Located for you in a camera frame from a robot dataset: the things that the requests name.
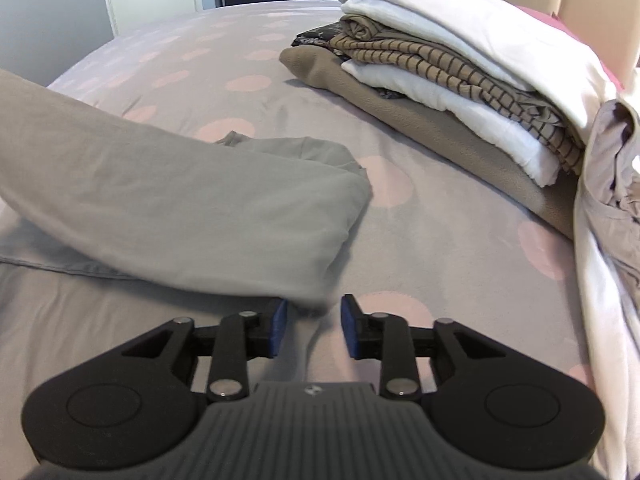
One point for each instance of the crumpled pale garment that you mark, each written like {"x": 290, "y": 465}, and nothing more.
{"x": 610, "y": 260}

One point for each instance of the folded dark patterned garment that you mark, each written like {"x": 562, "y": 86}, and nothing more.
{"x": 317, "y": 36}

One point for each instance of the folded striped olive garment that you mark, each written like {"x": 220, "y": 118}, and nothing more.
{"x": 450, "y": 67}

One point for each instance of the grey polka dot bedspread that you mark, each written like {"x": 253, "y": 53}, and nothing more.
{"x": 450, "y": 260}

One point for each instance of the beige headboard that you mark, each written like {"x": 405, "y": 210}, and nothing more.
{"x": 600, "y": 0}

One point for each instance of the pink pillow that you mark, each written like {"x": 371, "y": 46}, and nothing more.
{"x": 545, "y": 17}

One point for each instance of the grey garment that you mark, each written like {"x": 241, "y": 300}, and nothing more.
{"x": 175, "y": 200}

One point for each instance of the folded white thin garment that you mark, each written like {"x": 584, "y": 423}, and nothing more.
{"x": 480, "y": 120}

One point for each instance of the folded tan garment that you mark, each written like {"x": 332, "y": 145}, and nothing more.
{"x": 400, "y": 120}

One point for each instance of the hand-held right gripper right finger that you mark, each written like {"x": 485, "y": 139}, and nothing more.
{"x": 348, "y": 327}

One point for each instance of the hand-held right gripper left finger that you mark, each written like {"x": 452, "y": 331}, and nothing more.
{"x": 280, "y": 327}

